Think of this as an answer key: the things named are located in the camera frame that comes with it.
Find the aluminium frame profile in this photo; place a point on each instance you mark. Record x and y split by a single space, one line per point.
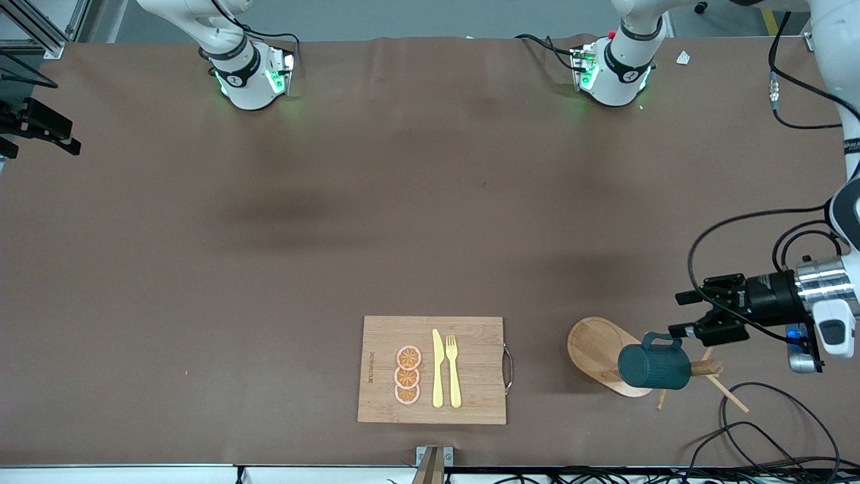
40 33

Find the wooden cutting board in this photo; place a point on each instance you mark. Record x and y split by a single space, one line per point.
470 370

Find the yellow plastic fork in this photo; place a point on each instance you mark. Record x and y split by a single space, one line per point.
454 376

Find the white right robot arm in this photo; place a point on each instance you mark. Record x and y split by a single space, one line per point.
242 74

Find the yellow plastic knife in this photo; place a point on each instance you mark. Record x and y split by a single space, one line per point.
437 370

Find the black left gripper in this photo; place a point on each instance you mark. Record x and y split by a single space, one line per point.
767 297

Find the white paper scrap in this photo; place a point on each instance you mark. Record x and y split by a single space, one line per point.
683 58

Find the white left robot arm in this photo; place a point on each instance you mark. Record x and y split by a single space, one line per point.
625 67

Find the wooden cup rack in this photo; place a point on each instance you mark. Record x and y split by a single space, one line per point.
594 349

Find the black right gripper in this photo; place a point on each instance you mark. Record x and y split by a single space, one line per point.
39 123

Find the metal table edge bracket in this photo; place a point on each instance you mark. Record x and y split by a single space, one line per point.
433 464

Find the orange slice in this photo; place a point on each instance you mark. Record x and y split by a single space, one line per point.
408 357

